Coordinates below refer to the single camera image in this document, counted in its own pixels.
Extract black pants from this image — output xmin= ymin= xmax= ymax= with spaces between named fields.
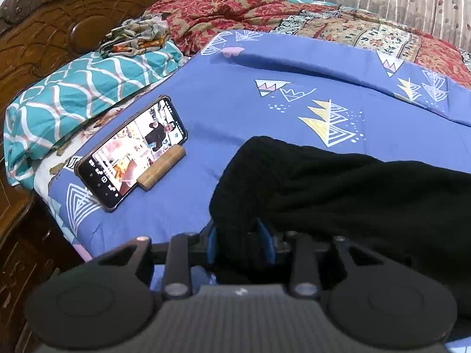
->
xmin=208 ymin=136 xmax=471 ymax=302

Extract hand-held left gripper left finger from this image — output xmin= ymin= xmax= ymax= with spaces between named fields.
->
xmin=87 ymin=224 xmax=221 ymax=300

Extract carved wooden headboard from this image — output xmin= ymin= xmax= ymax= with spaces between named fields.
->
xmin=0 ymin=0 xmax=201 ymax=127

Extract smartphone in dark case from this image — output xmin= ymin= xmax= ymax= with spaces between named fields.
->
xmin=74 ymin=95 xmax=188 ymax=214

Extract crumpled patterned scarf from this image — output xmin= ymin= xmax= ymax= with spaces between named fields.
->
xmin=98 ymin=14 xmax=171 ymax=59

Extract red floral blanket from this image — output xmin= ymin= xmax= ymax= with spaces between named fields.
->
xmin=145 ymin=0 xmax=471 ymax=89

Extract blue patterned bedsheet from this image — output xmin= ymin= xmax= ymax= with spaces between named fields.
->
xmin=48 ymin=29 xmax=471 ymax=353

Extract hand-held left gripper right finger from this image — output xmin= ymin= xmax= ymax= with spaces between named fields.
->
xmin=256 ymin=220 xmax=391 ymax=300

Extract teal cloth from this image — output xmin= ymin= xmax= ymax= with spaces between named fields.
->
xmin=283 ymin=0 xmax=341 ymax=7

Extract teal wave-patterned pillow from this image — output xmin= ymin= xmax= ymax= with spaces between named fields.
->
xmin=4 ymin=39 xmax=185 ymax=188

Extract wooden phone stand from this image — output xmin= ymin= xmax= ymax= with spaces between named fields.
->
xmin=137 ymin=144 xmax=187 ymax=193

